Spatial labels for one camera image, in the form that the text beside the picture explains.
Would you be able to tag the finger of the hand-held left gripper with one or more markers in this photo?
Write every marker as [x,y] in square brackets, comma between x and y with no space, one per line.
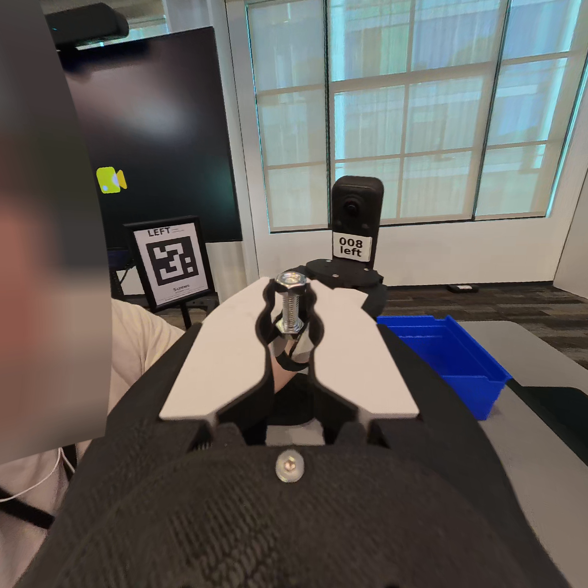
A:
[303,350]
[279,345]

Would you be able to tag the silver hex bolt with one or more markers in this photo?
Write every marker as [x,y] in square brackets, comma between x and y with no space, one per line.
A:
[289,310]

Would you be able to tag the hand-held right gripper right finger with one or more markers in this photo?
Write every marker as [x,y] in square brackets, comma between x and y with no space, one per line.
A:
[363,363]

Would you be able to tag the glass window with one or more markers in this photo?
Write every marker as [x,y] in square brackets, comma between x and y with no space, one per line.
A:
[413,115]

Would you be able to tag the black video bar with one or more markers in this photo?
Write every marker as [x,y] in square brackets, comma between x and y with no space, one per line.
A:
[87,23]

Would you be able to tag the black floor device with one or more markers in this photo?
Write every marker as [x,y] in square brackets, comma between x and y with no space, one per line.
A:
[463,288]

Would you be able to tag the person's left hand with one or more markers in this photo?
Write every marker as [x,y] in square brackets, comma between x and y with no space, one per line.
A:
[282,376]

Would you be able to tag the large dark wall screen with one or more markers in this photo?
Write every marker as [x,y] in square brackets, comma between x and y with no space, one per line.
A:
[160,115]

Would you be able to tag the black framed marker sign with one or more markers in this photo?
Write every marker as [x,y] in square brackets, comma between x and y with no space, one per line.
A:
[174,294]

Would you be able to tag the black easel stand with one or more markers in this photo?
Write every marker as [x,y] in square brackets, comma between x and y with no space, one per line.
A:
[186,317]

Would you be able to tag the blue plastic bin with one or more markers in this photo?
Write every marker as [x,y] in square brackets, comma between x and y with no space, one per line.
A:
[459,381]

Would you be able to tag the black mesh elbow pad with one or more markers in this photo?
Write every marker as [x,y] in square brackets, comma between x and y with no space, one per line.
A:
[294,404]

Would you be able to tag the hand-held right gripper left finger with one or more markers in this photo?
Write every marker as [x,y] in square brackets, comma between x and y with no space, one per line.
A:
[216,363]

